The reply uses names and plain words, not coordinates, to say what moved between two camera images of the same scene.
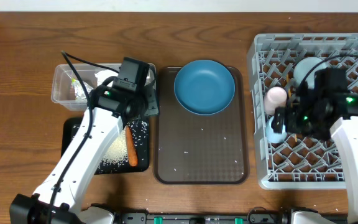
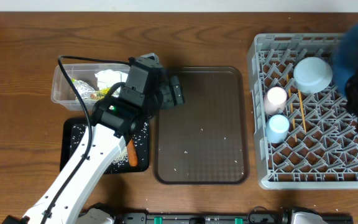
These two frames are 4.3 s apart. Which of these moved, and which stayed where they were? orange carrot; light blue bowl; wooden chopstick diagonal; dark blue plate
Moved: dark blue plate
Stayed: light blue bowl; wooden chopstick diagonal; orange carrot
